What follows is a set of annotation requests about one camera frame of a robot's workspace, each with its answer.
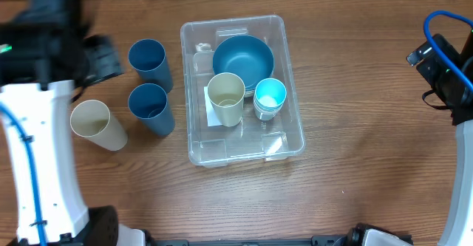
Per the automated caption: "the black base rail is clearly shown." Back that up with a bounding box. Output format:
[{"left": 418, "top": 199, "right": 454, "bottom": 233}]
[{"left": 150, "top": 235, "right": 362, "bottom": 246}]

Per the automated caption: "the clear plastic storage bin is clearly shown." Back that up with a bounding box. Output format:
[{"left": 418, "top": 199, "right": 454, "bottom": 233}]
[{"left": 180, "top": 15, "right": 305, "bottom": 167}]

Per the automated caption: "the white label in bin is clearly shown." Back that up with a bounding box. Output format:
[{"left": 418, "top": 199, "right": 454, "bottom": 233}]
[{"left": 203, "top": 86, "right": 222, "bottom": 127}]

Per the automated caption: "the grey small cup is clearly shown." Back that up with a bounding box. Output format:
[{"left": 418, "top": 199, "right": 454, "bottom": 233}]
[{"left": 255, "top": 109, "right": 277, "bottom": 121}]

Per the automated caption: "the cream tall cup front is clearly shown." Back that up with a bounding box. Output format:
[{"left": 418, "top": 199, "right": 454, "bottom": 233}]
[{"left": 70, "top": 100, "right": 128, "bottom": 151}]

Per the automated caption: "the blue bowl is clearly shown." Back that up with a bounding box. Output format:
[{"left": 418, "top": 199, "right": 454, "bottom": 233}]
[{"left": 212, "top": 35, "right": 275, "bottom": 92}]

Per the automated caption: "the mint green small cup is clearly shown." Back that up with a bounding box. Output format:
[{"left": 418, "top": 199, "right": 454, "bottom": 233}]
[{"left": 253, "top": 100, "right": 283, "bottom": 112}]

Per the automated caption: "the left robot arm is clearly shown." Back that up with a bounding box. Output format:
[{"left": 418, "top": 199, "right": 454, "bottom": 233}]
[{"left": 1, "top": 0, "right": 152, "bottom": 245}]

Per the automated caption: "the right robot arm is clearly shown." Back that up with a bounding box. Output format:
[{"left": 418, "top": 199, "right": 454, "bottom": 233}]
[{"left": 406, "top": 34, "right": 472, "bottom": 245}]

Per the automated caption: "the blue tall cup front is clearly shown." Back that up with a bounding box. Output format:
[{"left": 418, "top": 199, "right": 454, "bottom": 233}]
[{"left": 128, "top": 83, "right": 175, "bottom": 137}]

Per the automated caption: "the large cream bowl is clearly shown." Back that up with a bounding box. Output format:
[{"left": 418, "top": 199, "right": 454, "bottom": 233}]
[{"left": 244, "top": 88, "right": 256, "bottom": 98}]

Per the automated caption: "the light blue small cup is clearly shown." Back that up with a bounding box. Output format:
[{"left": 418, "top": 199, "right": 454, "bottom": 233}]
[{"left": 254, "top": 78, "right": 287, "bottom": 110}]

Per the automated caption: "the blue tall cup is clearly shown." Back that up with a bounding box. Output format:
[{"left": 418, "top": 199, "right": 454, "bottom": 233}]
[
  {"left": 128, "top": 83, "right": 175, "bottom": 137},
  {"left": 128, "top": 38, "right": 174, "bottom": 93}
]

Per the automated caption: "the blue tall cup rear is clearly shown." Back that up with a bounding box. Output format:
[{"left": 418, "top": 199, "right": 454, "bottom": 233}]
[{"left": 128, "top": 38, "right": 174, "bottom": 93}]

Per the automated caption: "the cream tall cup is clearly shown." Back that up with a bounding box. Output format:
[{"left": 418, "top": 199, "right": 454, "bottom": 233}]
[
  {"left": 208, "top": 72, "right": 245, "bottom": 127},
  {"left": 70, "top": 100, "right": 128, "bottom": 151}
]

